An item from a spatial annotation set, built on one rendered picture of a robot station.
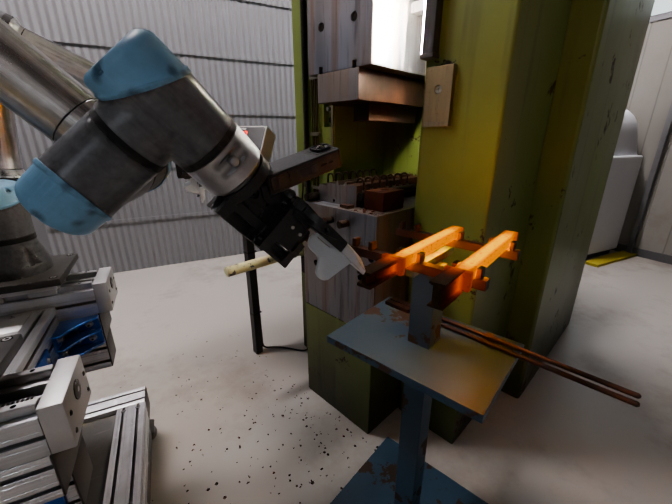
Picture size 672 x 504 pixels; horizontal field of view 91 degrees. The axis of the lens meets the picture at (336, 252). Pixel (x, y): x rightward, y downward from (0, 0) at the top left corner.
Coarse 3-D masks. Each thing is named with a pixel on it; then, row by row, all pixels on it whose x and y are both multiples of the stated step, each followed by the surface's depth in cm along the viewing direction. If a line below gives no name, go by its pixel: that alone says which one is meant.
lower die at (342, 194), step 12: (360, 180) 124; (384, 180) 131; (396, 180) 132; (408, 180) 138; (324, 192) 129; (336, 192) 124; (348, 192) 120; (360, 192) 119; (408, 192) 140; (360, 204) 120
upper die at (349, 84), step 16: (320, 80) 117; (336, 80) 112; (352, 80) 107; (368, 80) 108; (384, 80) 114; (400, 80) 120; (416, 80) 126; (320, 96) 119; (336, 96) 114; (352, 96) 109; (368, 96) 110; (384, 96) 116; (400, 96) 122; (416, 96) 128
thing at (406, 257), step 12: (456, 228) 84; (432, 240) 74; (444, 240) 77; (408, 252) 67; (432, 252) 73; (372, 264) 59; (384, 264) 59; (396, 264) 62; (408, 264) 65; (372, 276) 58; (384, 276) 60; (372, 288) 57
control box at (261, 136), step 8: (248, 128) 145; (256, 128) 143; (264, 128) 142; (248, 136) 143; (256, 136) 142; (264, 136) 141; (272, 136) 146; (256, 144) 141; (264, 144) 141; (272, 144) 147; (264, 152) 142
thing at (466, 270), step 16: (496, 240) 74; (512, 240) 78; (480, 256) 64; (496, 256) 69; (448, 272) 54; (464, 272) 55; (448, 288) 53; (464, 288) 56; (432, 304) 52; (448, 304) 52
